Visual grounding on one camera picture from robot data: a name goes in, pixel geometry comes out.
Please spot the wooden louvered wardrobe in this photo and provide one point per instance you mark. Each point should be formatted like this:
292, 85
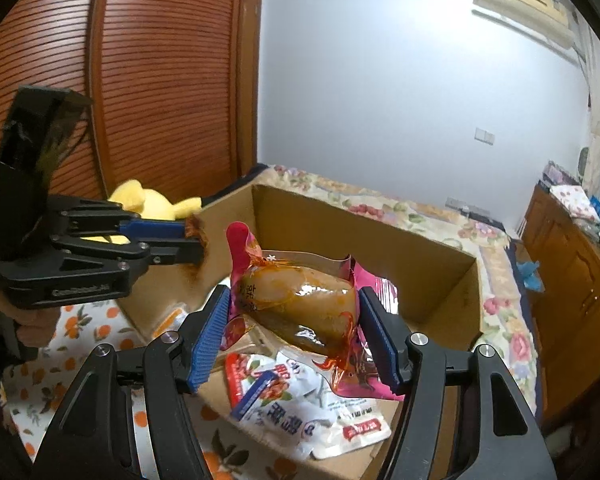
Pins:
155, 85

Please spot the blue cloth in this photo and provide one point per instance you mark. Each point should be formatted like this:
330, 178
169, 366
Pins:
530, 275

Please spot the wooden cabinet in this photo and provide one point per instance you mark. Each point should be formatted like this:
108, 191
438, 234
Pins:
570, 280

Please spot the small blue snack packet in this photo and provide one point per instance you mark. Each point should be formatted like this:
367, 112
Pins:
252, 397

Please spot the yellow plush toy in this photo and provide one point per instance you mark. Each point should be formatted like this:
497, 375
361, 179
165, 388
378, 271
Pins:
150, 202

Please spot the white red snack packet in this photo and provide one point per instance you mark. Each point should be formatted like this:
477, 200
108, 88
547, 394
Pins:
290, 415

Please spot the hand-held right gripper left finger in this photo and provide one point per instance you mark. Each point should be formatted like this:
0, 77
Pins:
211, 340

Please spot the beige patterned curtain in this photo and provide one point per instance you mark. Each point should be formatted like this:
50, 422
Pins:
597, 135

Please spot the cardboard box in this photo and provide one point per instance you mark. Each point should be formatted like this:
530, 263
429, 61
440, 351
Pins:
360, 240

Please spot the black flat device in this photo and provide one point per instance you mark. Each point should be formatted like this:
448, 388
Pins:
485, 217

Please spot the orange fruit print sheet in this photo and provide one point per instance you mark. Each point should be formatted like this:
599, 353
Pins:
80, 325

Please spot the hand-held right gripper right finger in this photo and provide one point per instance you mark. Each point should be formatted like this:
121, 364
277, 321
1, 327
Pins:
380, 340

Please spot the red chicken snack packet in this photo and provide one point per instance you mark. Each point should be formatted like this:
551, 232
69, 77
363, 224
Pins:
300, 300

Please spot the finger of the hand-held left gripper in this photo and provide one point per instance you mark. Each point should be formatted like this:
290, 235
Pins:
175, 255
155, 227

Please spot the person's left hand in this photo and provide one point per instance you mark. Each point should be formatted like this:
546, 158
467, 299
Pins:
35, 330

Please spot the wall outlet row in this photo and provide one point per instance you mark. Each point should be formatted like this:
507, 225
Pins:
462, 205

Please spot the white wall switch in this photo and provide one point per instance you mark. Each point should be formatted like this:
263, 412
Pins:
484, 136

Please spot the folded floral cloth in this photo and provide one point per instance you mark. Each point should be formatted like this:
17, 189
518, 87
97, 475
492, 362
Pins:
575, 202

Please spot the purple box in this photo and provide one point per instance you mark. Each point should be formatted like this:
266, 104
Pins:
560, 172

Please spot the dark pink snack packet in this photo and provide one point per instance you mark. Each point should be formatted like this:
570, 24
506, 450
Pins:
367, 385

